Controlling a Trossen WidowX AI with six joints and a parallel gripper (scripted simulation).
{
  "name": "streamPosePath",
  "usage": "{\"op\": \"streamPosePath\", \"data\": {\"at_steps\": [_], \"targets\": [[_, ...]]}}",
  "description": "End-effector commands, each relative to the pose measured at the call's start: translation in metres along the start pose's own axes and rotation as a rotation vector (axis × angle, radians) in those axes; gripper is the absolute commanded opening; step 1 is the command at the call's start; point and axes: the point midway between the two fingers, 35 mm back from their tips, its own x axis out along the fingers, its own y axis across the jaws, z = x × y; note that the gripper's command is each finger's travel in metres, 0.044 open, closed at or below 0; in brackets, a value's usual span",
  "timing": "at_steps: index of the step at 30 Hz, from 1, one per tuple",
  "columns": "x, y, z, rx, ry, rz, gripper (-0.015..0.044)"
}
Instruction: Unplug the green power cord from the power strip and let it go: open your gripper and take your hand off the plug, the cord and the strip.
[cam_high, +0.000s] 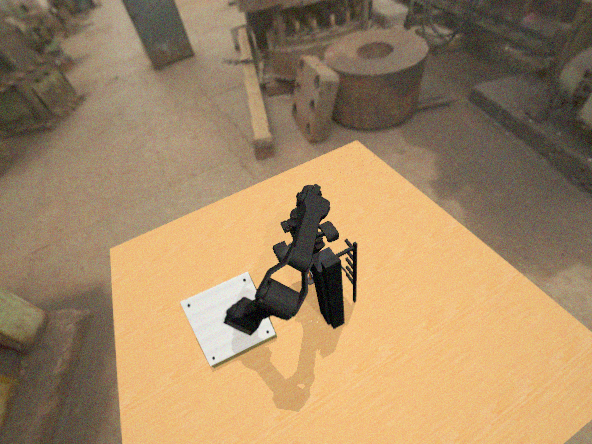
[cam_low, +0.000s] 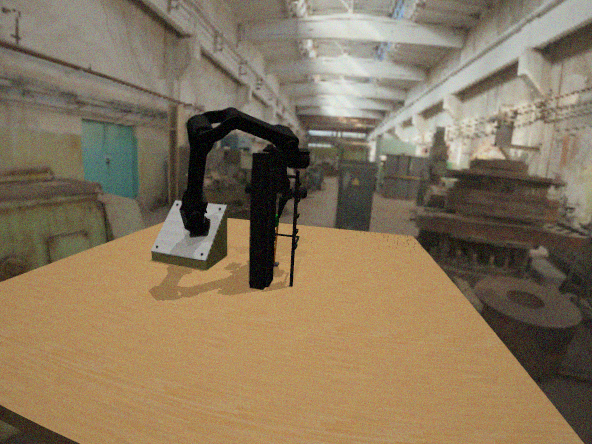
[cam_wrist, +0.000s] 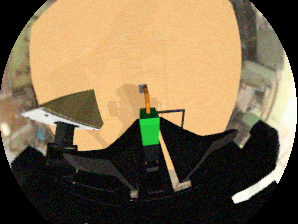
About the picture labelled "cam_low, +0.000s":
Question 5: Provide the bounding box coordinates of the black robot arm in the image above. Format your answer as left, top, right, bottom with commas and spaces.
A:
179, 107, 310, 238

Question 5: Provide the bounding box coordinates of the black rectangular post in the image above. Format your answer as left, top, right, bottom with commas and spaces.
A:
249, 153, 278, 290

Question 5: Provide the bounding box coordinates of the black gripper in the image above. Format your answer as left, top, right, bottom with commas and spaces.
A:
245, 168, 307, 218

